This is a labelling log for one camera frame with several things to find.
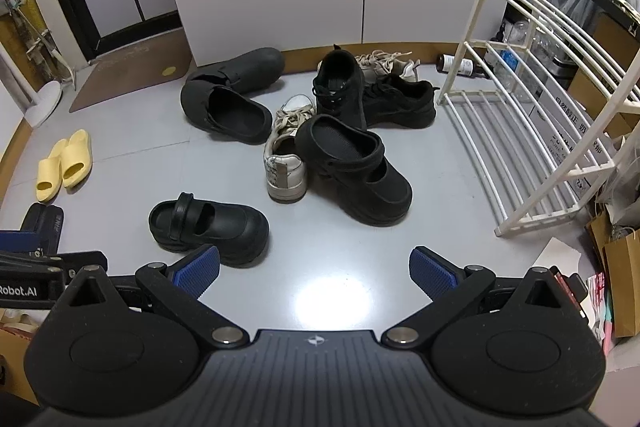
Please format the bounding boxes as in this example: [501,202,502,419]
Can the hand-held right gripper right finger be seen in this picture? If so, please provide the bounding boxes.
[382,246,566,349]

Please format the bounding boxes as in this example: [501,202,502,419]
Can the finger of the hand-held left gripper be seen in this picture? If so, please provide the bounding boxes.
[0,251,108,278]
[0,231,44,254]

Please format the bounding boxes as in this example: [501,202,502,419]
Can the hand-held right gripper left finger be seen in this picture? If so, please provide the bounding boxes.
[67,245,250,349]

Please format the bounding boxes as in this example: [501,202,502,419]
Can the black strap clog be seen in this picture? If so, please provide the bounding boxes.
[295,113,413,228]
[148,192,270,268]

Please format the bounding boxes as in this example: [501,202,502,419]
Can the white printed lace-up sneaker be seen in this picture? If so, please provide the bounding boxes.
[352,50,418,82]
[264,94,317,202]

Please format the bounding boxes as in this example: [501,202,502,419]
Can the dark grey clog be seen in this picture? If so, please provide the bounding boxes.
[185,47,286,95]
[180,82,273,145]

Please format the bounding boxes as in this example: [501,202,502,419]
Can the black lace-up sneaker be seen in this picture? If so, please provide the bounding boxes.
[362,74,436,130]
[312,46,368,132]

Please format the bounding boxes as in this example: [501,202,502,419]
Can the white shoe rack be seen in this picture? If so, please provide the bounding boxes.
[435,0,640,238]

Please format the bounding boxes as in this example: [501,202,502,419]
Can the black slide sandal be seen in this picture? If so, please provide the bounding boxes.
[40,206,65,254]
[20,203,48,234]

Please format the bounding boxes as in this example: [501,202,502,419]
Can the white paper sheet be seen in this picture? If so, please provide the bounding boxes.
[532,235,592,275]

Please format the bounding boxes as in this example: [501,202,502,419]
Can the white standing fan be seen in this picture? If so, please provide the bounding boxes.
[24,79,63,128]

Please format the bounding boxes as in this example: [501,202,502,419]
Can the brown paper bag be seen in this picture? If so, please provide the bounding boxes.
[585,207,640,338]

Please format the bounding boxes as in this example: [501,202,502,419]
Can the white printed carton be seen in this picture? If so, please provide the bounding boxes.
[530,89,618,202]

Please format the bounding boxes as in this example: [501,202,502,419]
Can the brown door mat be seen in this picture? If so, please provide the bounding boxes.
[69,27,193,112]

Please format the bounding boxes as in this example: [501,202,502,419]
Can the brown bottle white label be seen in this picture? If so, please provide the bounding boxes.
[436,53,493,80]

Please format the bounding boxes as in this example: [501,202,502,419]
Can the pack of water bottles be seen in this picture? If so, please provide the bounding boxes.
[492,19,546,102]

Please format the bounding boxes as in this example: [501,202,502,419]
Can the brown cardboard box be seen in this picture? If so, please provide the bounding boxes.
[570,14,640,140]

